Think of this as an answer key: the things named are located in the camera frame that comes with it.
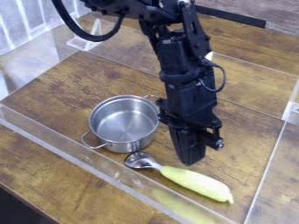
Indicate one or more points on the green handled metal spoon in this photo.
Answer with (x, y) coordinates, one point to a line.
(188, 179)

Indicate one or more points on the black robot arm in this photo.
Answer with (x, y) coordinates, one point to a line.
(170, 23)

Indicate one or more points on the clear acrylic right barrier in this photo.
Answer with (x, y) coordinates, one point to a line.
(275, 204)

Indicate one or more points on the clear acrylic front barrier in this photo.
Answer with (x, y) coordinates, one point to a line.
(127, 180)

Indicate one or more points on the clear acrylic triangle bracket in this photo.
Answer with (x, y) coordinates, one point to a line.
(80, 43)

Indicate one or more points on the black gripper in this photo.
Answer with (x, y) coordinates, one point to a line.
(187, 113)

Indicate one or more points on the stainless steel pot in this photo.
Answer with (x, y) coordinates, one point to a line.
(121, 124)

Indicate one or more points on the black strip on table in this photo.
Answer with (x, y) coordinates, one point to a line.
(231, 16)

